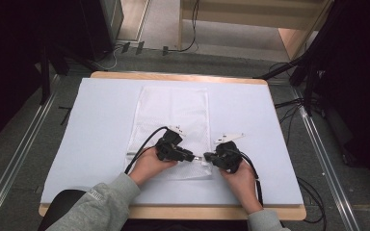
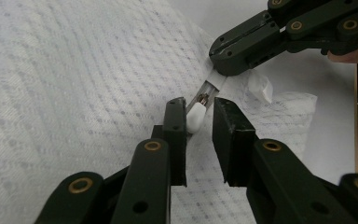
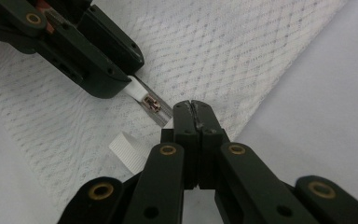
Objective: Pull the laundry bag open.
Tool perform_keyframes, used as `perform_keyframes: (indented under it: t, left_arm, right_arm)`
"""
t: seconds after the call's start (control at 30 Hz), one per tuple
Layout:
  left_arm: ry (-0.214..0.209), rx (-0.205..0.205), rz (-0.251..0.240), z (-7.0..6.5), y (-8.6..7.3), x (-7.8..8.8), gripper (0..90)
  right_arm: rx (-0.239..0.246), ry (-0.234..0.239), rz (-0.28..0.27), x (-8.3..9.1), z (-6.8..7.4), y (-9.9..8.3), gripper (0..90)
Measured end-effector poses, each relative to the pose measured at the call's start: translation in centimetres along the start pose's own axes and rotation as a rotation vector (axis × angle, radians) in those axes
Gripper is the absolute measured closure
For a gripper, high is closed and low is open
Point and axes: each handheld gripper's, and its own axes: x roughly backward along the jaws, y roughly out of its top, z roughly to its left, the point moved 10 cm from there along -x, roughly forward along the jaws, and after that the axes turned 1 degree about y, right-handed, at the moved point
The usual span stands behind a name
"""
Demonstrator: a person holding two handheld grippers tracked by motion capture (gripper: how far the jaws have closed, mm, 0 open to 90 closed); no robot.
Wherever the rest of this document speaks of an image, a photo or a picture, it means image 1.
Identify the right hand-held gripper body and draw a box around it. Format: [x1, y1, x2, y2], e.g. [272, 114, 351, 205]
[211, 132, 247, 175]

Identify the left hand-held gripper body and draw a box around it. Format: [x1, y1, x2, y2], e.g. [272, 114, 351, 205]
[154, 125, 188, 163]

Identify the white mesh laundry bag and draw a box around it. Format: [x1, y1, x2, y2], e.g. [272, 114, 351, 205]
[123, 86, 214, 181]

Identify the person's left hand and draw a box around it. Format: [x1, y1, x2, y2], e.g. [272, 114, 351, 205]
[127, 146, 179, 189]

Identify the person's right hand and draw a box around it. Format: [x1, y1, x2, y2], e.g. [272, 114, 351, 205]
[218, 159, 264, 216]

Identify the wooden table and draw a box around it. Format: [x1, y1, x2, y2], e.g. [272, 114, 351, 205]
[38, 70, 307, 221]

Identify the person's dark lap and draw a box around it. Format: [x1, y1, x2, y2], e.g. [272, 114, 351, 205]
[120, 218, 249, 231]

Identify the white table mat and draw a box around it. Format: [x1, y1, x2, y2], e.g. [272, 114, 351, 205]
[40, 77, 304, 207]

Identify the black metal stand with curtain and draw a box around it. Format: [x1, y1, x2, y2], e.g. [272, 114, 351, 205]
[252, 0, 370, 193]

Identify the black chair seat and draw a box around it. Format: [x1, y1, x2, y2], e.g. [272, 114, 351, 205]
[37, 189, 88, 231]

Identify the light wooden shelf unit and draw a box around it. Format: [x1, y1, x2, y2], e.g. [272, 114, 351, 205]
[177, 0, 335, 62]

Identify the dark grey cabinet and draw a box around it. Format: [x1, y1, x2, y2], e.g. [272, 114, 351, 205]
[76, 0, 125, 63]

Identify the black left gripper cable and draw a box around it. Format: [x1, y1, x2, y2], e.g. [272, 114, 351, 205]
[123, 125, 170, 175]

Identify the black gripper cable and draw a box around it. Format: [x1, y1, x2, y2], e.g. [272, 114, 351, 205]
[123, 125, 170, 175]
[238, 149, 265, 208]

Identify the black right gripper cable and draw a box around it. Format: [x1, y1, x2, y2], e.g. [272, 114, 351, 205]
[238, 149, 265, 208]

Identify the black floor cables bundle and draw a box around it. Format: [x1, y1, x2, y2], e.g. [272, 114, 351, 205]
[273, 95, 322, 147]

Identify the black looped floor cable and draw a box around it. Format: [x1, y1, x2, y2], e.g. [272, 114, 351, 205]
[296, 175, 328, 231]

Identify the metal floor rail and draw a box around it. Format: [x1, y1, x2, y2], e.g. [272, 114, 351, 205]
[289, 86, 362, 231]
[0, 74, 62, 231]

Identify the white floor cable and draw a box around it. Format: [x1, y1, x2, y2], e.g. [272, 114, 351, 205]
[99, 43, 124, 71]

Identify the black hanging cable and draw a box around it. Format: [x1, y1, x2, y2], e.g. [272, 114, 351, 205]
[170, 0, 200, 54]

